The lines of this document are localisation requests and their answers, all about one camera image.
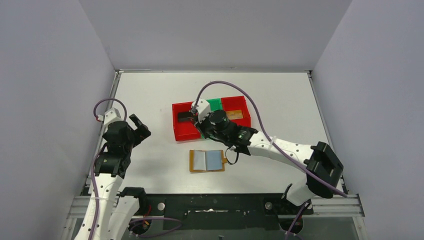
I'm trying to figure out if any black card in bin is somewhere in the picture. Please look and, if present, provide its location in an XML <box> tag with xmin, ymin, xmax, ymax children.
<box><xmin>177</xmin><ymin>111</ymin><xmax>193</xmax><ymax>123</ymax></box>

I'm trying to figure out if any green plastic bin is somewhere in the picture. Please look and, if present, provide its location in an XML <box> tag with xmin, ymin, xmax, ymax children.
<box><xmin>199</xmin><ymin>98</ymin><xmax>223</xmax><ymax>139</ymax></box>

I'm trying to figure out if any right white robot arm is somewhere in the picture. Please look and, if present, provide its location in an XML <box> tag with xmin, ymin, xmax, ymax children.
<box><xmin>192</xmin><ymin>110</ymin><xmax>346</xmax><ymax>214</ymax></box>

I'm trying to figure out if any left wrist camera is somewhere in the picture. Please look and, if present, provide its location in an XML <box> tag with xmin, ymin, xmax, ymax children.
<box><xmin>95</xmin><ymin>107</ymin><xmax>123</xmax><ymax>126</ymax></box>

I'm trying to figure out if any yellow leather card holder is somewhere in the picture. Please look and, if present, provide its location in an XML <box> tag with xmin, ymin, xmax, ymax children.
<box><xmin>189</xmin><ymin>149</ymin><xmax>228</xmax><ymax>173</ymax></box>

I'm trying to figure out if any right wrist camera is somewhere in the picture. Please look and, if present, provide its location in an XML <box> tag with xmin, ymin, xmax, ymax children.
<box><xmin>190</xmin><ymin>98</ymin><xmax>212</xmax><ymax>123</ymax></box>

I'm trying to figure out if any red bin with gold card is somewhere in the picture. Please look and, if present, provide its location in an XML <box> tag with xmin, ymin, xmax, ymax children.
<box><xmin>221</xmin><ymin>96</ymin><xmax>252</xmax><ymax>127</ymax></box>

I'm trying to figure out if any gold card in bin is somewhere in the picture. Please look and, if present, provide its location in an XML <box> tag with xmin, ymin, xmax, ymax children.
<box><xmin>226</xmin><ymin>110</ymin><xmax>244</xmax><ymax>120</ymax></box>

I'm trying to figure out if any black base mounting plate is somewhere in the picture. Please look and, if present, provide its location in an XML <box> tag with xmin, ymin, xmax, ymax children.
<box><xmin>127</xmin><ymin>193</ymin><xmax>314</xmax><ymax>237</ymax></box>

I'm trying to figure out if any aluminium frame rail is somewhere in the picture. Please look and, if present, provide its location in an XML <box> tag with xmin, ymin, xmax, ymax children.
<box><xmin>67</xmin><ymin>194</ymin><xmax>365</xmax><ymax>219</ymax></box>

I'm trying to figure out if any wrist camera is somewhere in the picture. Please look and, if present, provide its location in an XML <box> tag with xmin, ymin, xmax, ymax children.
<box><xmin>95</xmin><ymin>107</ymin><xmax>123</xmax><ymax>126</ymax></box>
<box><xmin>190</xmin><ymin>98</ymin><xmax>212</xmax><ymax>123</ymax></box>

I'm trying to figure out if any red bin with black card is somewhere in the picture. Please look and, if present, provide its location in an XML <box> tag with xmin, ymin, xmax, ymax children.
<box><xmin>172</xmin><ymin>101</ymin><xmax>201</xmax><ymax>142</ymax></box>

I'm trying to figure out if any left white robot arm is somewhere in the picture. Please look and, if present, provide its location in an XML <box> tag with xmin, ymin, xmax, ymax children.
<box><xmin>75</xmin><ymin>114</ymin><xmax>151</xmax><ymax>240</ymax></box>

